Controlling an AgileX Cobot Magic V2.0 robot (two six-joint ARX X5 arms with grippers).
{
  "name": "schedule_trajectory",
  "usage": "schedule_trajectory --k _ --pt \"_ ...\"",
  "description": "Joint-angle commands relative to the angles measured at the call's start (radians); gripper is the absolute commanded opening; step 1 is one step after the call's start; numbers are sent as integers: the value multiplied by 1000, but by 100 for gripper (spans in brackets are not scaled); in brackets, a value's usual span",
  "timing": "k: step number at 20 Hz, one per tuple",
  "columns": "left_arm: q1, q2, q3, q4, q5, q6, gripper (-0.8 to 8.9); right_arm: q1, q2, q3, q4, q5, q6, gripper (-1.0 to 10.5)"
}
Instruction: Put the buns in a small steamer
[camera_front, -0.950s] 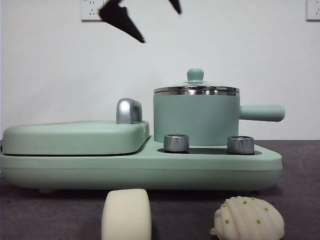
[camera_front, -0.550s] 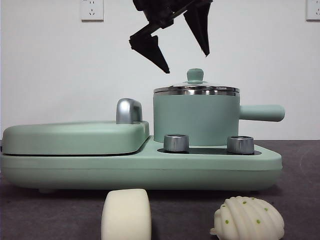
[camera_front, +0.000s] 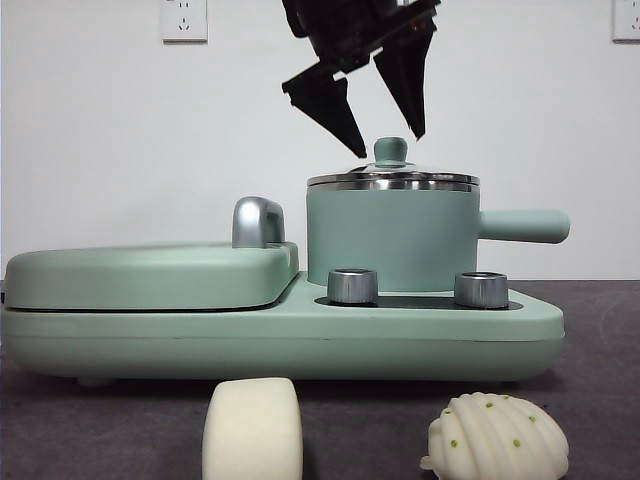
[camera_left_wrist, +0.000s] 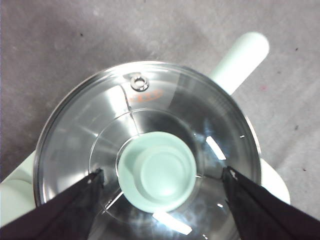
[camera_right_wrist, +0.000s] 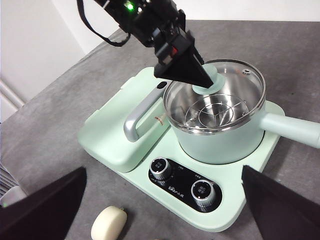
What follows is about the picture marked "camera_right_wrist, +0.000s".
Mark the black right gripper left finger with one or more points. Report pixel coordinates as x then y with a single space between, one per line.
37 215

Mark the plain white steamed bun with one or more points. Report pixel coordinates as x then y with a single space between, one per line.
108 223

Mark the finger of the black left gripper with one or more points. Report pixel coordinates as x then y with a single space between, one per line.
199 57
185 68

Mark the red white sticker label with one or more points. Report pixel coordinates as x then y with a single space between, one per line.
159 120

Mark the mint green breakfast machine base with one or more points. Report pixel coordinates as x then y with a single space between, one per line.
225 207

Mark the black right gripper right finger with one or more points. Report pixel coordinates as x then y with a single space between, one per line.
287 212

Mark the silver control knob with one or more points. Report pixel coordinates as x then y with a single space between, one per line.
203 192
160 168

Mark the glass pot lid green knob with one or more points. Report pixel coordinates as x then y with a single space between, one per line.
240 82

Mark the grey ribbed panel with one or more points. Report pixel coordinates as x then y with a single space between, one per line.
6 180

